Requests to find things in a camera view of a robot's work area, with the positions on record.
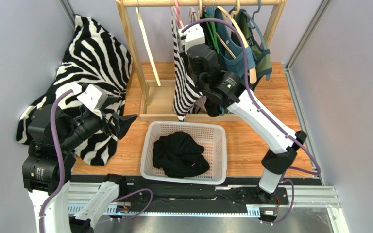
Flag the black tank top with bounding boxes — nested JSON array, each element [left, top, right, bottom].
[[152, 131, 211, 179]]

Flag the cream hanger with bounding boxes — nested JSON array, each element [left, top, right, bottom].
[[136, 0, 161, 87]]

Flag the striped tank top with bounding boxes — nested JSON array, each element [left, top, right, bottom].
[[171, 7, 202, 121]]

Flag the pink hanger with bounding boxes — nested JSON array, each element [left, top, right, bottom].
[[172, 0, 184, 29]]

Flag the mauve tank top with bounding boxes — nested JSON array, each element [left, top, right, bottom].
[[194, 96, 213, 114]]

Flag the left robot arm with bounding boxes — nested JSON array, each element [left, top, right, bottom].
[[22, 100, 137, 233]]

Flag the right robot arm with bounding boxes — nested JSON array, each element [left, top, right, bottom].
[[184, 44, 307, 199]]

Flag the blue tank top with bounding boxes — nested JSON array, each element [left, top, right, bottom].
[[206, 6, 256, 77]]

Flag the teal hanger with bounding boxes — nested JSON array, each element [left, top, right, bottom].
[[243, 0, 270, 52]]

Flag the wooden clothes rack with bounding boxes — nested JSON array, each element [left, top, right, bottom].
[[116, 0, 287, 123]]

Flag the zebra print blanket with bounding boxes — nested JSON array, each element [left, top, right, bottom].
[[15, 15, 133, 166]]

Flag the white plastic basket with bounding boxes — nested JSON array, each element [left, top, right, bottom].
[[140, 121, 227, 185]]

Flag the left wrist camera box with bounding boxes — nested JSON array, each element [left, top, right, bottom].
[[77, 84, 107, 114]]

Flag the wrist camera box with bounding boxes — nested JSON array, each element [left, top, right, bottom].
[[77, 84, 107, 114], [177, 24, 205, 52]]

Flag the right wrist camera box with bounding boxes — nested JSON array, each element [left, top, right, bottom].
[[177, 24, 205, 52]]

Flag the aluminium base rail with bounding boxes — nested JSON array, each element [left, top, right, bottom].
[[37, 176, 350, 233]]

